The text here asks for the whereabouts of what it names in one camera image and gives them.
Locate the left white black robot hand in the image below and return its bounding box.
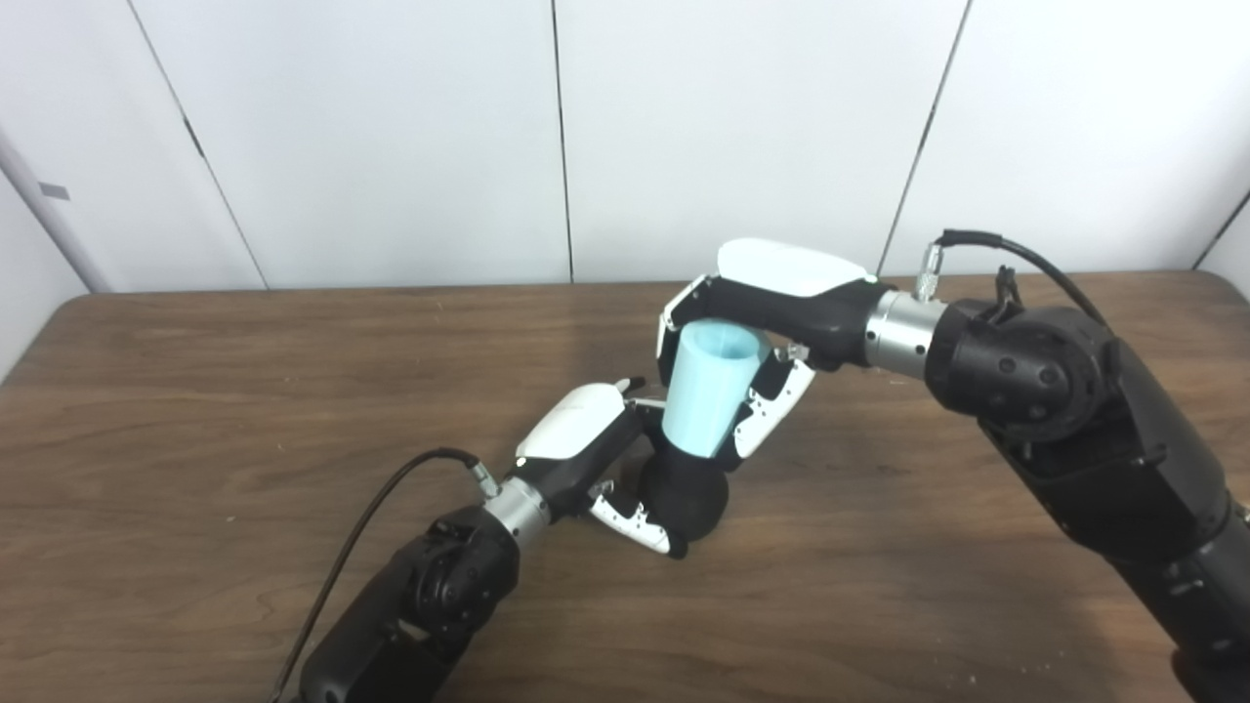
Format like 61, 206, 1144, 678
508, 376, 689, 559

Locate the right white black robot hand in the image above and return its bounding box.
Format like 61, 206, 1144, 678
656, 237, 895, 475

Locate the light blue cylinder cup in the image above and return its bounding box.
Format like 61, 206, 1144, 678
661, 318, 772, 459

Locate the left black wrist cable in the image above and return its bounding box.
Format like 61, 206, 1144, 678
269, 447, 501, 703

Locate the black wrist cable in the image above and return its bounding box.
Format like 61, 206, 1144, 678
913, 228, 1109, 328
269, 447, 501, 703

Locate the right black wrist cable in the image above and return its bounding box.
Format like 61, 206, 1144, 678
913, 228, 1109, 328

